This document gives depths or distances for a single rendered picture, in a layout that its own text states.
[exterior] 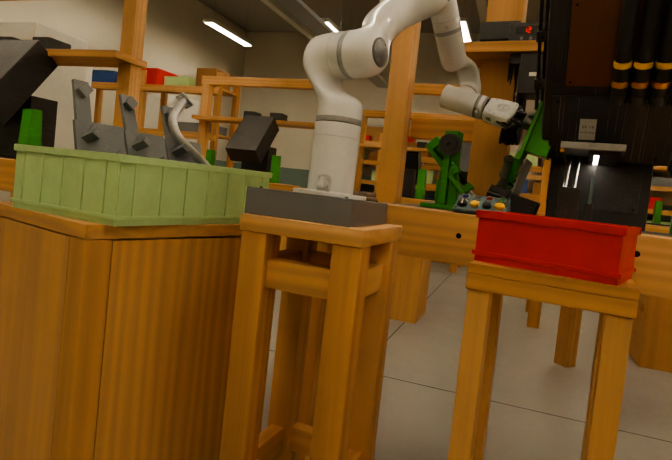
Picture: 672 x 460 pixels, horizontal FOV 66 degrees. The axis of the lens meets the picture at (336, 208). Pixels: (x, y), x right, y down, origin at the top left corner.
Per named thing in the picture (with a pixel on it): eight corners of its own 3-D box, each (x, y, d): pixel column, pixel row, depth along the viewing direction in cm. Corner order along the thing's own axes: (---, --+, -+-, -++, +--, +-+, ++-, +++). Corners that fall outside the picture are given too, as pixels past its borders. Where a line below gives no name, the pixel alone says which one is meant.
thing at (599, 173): (645, 231, 164) (659, 124, 162) (543, 219, 177) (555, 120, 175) (639, 230, 180) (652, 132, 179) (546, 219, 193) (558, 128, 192)
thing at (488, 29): (518, 38, 194) (521, 20, 194) (478, 39, 200) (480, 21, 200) (520, 44, 200) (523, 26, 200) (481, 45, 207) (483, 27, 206)
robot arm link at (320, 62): (342, 120, 125) (354, 21, 124) (287, 119, 136) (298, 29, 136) (370, 129, 134) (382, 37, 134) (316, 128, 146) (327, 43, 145)
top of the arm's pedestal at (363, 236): (362, 248, 113) (364, 230, 113) (238, 229, 125) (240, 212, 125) (401, 240, 143) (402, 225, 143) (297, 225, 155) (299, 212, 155)
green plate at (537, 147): (540, 172, 162) (566, 108, 159) (514, 163, 165) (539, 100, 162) (542, 174, 172) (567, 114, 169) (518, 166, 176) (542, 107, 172)
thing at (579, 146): (625, 156, 136) (626, 144, 136) (559, 151, 143) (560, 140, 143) (617, 167, 172) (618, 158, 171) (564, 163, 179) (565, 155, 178)
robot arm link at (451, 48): (449, 17, 181) (464, 96, 197) (429, 35, 172) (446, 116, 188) (473, 14, 176) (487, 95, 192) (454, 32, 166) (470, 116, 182)
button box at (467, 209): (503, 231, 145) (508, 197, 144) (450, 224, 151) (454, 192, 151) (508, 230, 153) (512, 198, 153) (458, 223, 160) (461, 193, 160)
